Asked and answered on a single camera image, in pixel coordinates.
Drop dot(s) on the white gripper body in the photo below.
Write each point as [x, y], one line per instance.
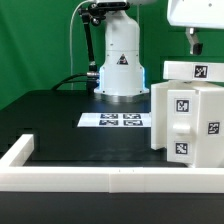
[196, 13]

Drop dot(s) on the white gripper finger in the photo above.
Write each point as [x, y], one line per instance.
[195, 46]

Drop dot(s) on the small white cabinet block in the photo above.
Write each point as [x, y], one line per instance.
[193, 71]

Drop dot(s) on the white door panel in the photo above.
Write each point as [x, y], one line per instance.
[182, 125]
[209, 152]

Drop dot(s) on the white cabinet box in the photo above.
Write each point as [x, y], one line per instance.
[159, 102]

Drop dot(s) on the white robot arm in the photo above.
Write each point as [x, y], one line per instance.
[122, 77]

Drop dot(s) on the white marker base plate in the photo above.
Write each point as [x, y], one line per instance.
[119, 120]

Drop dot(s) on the white U-shaped frame fence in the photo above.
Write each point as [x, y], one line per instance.
[15, 175]

